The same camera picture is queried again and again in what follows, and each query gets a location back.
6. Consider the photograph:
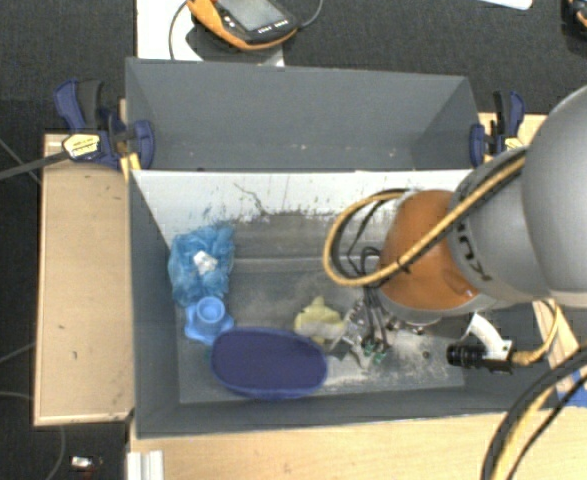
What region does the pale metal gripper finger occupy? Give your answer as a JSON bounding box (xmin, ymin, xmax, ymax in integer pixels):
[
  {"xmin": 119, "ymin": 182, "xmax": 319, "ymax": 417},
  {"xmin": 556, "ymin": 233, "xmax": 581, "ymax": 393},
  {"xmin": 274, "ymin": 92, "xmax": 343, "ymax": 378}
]
[
  {"xmin": 340, "ymin": 305, "xmax": 363, "ymax": 330},
  {"xmin": 341, "ymin": 334, "xmax": 370, "ymax": 369}
]

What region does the pale yellow soft toy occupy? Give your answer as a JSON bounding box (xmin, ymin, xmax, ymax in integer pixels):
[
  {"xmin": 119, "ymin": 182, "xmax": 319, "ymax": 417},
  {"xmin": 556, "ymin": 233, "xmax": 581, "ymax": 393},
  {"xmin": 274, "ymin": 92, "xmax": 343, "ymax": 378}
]
[{"xmin": 293, "ymin": 295, "xmax": 347, "ymax": 347}]

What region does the dark blue oval bowl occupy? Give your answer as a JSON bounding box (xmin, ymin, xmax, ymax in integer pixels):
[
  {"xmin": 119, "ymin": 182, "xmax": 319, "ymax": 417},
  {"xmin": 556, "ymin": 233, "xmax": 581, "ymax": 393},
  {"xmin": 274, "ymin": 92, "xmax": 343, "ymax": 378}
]
[{"xmin": 209, "ymin": 326, "xmax": 329, "ymax": 401}]

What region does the light blue plastic cup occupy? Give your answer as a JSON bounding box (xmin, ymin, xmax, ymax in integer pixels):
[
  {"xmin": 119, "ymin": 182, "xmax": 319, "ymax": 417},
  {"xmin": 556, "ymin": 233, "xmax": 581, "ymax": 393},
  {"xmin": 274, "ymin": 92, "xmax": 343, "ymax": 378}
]
[{"xmin": 183, "ymin": 295, "xmax": 236, "ymax": 344}]

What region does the blue mesh bath sponge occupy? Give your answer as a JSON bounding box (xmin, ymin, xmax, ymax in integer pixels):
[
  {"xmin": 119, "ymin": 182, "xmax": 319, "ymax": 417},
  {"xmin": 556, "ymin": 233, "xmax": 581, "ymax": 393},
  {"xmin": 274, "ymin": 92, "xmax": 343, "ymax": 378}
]
[{"xmin": 166, "ymin": 222, "xmax": 237, "ymax": 308}]

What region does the grey metal bin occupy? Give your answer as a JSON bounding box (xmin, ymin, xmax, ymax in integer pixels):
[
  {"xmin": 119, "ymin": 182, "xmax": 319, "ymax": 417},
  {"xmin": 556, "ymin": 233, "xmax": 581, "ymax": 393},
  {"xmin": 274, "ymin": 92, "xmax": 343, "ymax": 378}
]
[{"xmin": 124, "ymin": 56, "xmax": 542, "ymax": 439}]

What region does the pale wood board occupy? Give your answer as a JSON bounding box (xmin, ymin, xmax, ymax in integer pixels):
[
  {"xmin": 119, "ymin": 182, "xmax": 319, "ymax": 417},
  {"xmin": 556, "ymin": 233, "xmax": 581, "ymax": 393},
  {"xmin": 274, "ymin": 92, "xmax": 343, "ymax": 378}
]
[{"xmin": 33, "ymin": 134, "xmax": 136, "ymax": 427}]

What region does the black cylinder on white bracket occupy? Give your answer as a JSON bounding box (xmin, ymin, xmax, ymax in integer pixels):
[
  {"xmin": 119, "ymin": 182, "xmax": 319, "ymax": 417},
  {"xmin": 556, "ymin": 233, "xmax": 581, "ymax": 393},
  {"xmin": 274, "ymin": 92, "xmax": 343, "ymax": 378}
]
[{"xmin": 445, "ymin": 312, "xmax": 518, "ymax": 372}]

